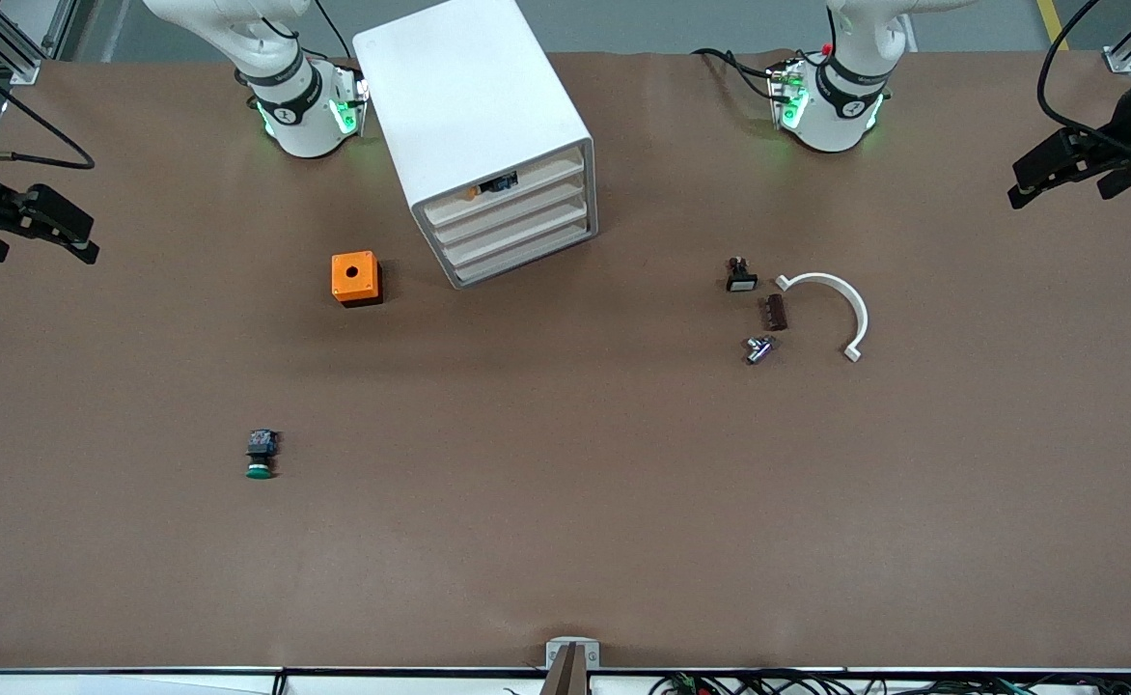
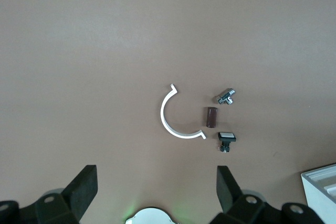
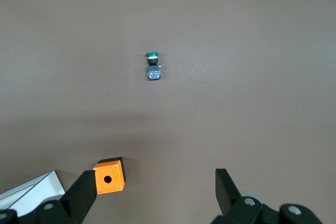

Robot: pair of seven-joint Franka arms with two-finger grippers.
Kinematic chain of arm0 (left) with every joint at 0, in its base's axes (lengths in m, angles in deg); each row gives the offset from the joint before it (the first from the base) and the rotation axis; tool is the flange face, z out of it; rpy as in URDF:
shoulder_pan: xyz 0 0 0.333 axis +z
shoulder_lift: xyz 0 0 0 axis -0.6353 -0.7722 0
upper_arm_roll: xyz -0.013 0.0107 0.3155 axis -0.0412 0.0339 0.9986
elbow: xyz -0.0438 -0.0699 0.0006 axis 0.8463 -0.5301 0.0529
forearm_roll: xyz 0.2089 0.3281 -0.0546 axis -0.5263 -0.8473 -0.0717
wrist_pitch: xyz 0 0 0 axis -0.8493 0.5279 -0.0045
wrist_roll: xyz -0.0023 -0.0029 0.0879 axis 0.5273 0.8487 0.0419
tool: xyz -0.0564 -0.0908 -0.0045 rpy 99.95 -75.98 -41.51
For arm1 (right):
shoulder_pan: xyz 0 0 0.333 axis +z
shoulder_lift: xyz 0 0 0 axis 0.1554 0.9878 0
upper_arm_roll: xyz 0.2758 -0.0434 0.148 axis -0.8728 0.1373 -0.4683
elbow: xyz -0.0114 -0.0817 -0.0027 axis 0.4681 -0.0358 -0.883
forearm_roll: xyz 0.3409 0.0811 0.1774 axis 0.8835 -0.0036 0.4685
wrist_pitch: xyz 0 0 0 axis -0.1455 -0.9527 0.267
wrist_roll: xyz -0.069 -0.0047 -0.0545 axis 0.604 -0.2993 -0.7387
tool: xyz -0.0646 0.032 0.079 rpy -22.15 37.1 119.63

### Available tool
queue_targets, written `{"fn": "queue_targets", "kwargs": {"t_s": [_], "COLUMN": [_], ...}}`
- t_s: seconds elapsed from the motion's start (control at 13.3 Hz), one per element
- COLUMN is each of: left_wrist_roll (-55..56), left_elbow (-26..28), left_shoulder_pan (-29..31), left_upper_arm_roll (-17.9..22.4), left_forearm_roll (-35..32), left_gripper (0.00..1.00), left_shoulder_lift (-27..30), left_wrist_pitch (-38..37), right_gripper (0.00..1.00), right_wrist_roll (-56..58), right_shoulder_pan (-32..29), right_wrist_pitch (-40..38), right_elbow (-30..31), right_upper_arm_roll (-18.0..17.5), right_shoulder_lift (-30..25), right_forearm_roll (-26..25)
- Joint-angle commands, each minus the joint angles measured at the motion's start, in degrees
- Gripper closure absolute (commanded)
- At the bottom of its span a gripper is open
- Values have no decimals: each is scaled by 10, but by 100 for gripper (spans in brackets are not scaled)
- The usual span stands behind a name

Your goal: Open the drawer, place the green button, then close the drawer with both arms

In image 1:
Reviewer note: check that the brown terminal block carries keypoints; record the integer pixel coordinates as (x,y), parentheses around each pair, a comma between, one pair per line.
(776,313)

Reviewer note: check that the small black blue component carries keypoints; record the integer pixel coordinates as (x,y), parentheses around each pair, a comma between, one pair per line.
(500,182)

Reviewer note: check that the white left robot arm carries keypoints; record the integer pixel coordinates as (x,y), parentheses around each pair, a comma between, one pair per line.
(831,121)

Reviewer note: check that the white plastic drawer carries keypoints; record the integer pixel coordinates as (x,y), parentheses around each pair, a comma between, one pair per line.
(527,248)
(527,224)
(527,201)
(546,179)

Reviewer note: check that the green push button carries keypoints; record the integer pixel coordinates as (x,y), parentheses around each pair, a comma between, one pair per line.
(260,471)

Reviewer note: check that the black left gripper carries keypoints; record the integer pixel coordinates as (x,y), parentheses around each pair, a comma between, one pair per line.
(1124,129)

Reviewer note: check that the black switch with white face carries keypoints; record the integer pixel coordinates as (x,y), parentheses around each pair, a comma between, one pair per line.
(742,282)

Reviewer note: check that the orange button enclosure box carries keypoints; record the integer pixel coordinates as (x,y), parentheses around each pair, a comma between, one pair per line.
(353,261)

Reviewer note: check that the grey metal mounting bracket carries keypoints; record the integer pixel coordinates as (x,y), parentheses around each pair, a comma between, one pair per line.
(556,654)

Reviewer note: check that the small silver purple connector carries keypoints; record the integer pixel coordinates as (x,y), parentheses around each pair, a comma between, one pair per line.
(757,351)

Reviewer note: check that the white drawer cabinet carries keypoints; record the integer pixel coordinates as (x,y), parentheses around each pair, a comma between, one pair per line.
(469,97)

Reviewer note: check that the white curved plastic bracket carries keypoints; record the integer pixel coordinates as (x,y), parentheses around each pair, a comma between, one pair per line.
(821,279)

